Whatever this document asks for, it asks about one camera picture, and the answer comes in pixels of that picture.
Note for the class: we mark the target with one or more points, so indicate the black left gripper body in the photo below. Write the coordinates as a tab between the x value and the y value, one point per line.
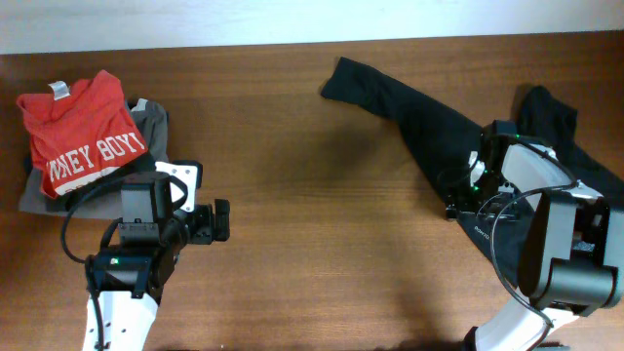
200	226

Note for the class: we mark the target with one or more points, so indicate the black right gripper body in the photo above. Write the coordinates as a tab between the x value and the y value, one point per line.
486	190

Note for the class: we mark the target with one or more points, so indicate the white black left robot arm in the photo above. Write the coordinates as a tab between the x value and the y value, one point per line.
138	254

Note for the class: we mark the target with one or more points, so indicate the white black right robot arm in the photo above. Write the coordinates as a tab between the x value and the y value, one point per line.
555	244

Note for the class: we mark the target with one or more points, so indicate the grey folded garment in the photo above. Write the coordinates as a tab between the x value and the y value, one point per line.
153	127

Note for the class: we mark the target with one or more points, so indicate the red printed t-shirt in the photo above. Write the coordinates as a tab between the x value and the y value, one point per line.
76	140

